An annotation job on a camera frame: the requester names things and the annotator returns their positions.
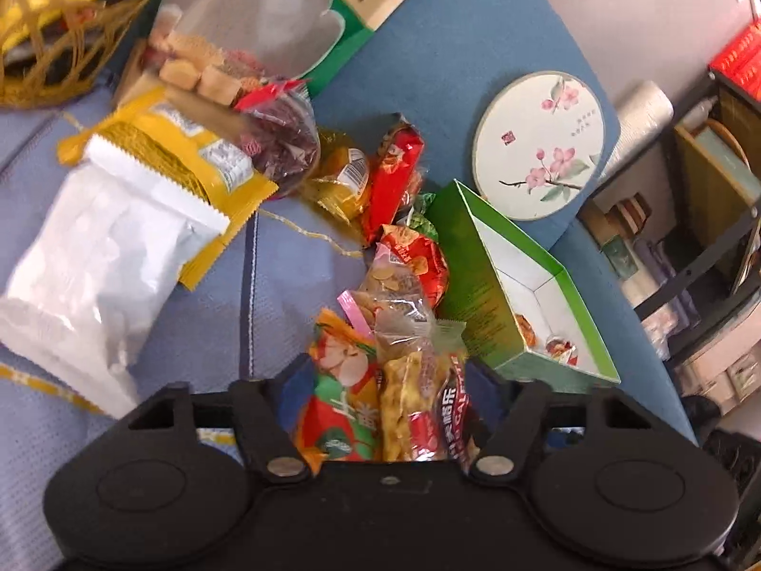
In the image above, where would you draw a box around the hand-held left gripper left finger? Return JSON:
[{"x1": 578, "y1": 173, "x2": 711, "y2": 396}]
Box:
[{"x1": 127, "y1": 355, "x2": 316, "y2": 485}]

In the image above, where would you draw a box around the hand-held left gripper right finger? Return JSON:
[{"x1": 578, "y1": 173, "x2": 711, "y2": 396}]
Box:
[{"x1": 467, "y1": 360, "x2": 652, "y2": 485}]

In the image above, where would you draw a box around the red black snack packet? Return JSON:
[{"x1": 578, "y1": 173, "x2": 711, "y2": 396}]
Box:
[{"x1": 449, "y1": 355, "x2": 479, "y2": 462}]

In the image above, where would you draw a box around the orange green snack packet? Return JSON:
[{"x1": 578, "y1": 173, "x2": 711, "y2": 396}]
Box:
[{"x1": 294, "y1": 308, "x2": 382, "y2": 468}]

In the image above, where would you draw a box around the clear yellow cracker packet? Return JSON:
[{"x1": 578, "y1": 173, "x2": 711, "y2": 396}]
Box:
[{"x1": 373, "y1": 320, "x2": 470, "y2": 465}]

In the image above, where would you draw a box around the green cardboard box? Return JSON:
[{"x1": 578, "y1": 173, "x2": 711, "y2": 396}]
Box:
[{"x1": 425, "y1": 179, "x2": 622, "y2": 386}]

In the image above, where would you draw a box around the small yellow snack packet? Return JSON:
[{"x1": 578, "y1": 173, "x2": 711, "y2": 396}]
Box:
[{"x1": 302, "y1": 143, "x2": 373, "y2": 234}]

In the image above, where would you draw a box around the long red snack packet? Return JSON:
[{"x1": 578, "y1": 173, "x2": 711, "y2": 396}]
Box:
[{"x1": 361, "y1": 120, "x2": 427, "y2": 246}]

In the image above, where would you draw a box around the light blue seat cushion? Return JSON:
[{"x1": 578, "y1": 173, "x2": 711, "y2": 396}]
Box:
[{"x1": 0, "y1": 68, "x2": 381, "y2": 465}]

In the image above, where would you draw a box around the pink wrapper packet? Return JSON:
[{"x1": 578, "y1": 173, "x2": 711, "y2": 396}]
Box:
[{"x1": 337, "y1": 289, "x2": 377, "y2": 337}]

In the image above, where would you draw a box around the clear nut snack packet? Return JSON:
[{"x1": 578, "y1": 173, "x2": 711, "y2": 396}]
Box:
[{"x1": 348, "y1": 260, "x2": 442, "y2": 364}]

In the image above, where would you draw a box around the red chips packet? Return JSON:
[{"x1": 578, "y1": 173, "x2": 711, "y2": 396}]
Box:
[{"x1": 377, "y1": 224, "x2": 451, "y2": 311}]

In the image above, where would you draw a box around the green carton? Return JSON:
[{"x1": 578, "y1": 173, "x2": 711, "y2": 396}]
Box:
[{"x1": 599, "y1": 232, "x2": 642, "y2": 279}]

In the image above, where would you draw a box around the black shelf rack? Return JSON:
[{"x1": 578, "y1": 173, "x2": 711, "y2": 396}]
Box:
[{"x1": 633, "y1": 68, "x2": 761, "y2": 370}]

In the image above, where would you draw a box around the white foil snack packet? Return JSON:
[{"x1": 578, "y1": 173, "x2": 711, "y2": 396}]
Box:
[{"x1": 0, "y1": 136, "x2": 231, "y2": 420}]

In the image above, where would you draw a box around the green candy wrapper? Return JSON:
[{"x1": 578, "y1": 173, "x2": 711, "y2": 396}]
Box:
[{"x1": 409, "y1": 193, "x2": 442, "y2": 240}]

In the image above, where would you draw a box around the yellow foil snack packet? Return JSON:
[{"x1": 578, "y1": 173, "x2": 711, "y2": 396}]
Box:
[{"x1": 58, "y1": 88, "x2": 280, "y2": 292}]

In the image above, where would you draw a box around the clear packet of dark candies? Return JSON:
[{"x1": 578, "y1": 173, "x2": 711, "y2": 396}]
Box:
[{"x1": 234, "y1": 79, "x2": 323, "y2": 198}]

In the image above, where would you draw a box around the blue sofa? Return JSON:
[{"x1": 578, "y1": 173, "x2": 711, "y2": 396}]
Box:
[{"x1": 107, "y1": 0, "x2": 701, "y2": 447}]

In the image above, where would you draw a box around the large green beige snack bag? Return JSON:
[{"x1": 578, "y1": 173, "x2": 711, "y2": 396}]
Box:
[{"x1": 147, "y1": 0, "x2": 430, "y2": 99}]

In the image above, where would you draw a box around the red box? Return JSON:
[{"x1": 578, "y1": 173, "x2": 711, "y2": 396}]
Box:
[{"x1": 709, "y1": 22, "x2": 761, "y2": 99}]

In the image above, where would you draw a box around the gold string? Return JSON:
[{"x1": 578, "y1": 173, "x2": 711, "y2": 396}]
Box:
[{"x1": 260, "y1": 208, "x2": 365, "y2": 260}]

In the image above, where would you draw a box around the gold wire basket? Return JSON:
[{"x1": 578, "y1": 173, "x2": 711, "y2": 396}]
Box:
[{"x1": 0, "y1": 0, "x2": 152, "y2": 109}]

